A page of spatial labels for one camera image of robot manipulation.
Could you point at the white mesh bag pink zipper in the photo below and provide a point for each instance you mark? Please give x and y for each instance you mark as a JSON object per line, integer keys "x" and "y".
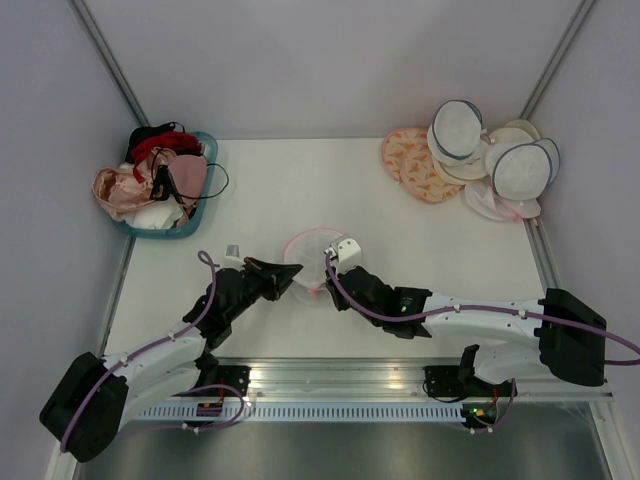
{"x": 308, "y": 249}

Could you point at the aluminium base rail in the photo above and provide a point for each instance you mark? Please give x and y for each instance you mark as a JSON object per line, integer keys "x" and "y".
{"x": 381, "y": 380}

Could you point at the peach satin bra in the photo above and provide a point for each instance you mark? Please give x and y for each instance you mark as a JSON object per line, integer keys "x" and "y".
{"x": 120, "y": 192}

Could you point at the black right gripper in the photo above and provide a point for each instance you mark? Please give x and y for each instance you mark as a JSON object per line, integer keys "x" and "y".
{"x": 337, "y": 301}

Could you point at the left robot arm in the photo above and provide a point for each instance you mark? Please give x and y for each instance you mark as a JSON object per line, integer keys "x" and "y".
{"x": 98, "y": 396}

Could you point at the white slotted cable duct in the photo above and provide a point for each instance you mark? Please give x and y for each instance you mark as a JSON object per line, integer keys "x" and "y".
{"x": 189, "y": 411}

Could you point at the cream laundry bag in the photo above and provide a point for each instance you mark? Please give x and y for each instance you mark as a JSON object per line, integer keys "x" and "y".
{"x": 463, "y": 172}

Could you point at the flat white bag pink trim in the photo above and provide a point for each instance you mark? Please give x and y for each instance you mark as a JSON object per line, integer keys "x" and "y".
{"x": 480, "y": 197}

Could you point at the aluminium frame post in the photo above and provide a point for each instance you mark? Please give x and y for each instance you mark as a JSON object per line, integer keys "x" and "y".
{"x": 561, "y": 51}
{"x": 98, "y": 40}

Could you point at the red lace bra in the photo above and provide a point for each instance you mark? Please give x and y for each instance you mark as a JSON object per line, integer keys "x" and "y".
{"x": 178, "y": 142}

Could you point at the floral peach laundry bag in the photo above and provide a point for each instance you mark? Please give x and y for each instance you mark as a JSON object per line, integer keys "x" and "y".
{"x": 401, "y": 144}

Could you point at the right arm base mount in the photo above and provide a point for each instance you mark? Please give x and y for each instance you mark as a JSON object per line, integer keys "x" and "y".
{"x": 449, "y": 383}

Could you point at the large white bag blue trim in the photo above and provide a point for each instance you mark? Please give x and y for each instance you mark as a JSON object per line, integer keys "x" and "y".
{"x": 522, "y": 171}

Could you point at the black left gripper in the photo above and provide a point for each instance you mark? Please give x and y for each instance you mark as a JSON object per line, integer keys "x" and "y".
{"x": 275, "y": 277}

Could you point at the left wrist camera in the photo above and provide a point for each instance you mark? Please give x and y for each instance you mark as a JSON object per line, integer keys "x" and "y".
{"x": 232, "y": 257}

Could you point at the aluminium side rail right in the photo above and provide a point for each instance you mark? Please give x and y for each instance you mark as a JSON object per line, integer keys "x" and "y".
{"x": 542, "y": 254}

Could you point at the white bra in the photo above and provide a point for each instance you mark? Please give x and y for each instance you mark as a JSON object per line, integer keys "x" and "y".
{"x": 156, "y": 216}

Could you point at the dusty pink bra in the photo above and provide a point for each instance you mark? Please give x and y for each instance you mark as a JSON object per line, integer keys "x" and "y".
{"x": 188, "y": 175}

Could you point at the teal plastic basket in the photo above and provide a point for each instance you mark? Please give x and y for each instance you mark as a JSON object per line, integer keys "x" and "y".
{"x": 192, "y": 215}

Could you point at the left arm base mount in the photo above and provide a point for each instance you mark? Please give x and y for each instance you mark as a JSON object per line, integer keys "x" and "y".
{"x": 235, "y": 376}

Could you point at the black bra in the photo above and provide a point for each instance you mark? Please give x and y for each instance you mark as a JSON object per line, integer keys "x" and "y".
{"x": 158, "y": 161}

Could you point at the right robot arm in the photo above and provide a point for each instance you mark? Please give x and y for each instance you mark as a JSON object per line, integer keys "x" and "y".
{"x": 557, "y": 334}

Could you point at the white mesh bag blue trim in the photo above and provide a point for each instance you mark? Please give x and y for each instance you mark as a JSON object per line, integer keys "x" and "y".
{"x": 455, "y": 133}

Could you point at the aluminium frame post left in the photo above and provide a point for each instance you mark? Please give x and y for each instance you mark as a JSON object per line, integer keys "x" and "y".
{"x": 98, "y": 40}

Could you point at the aluminium frame post right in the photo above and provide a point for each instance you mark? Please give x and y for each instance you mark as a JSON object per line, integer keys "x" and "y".
{"x": 561, "y": 51}

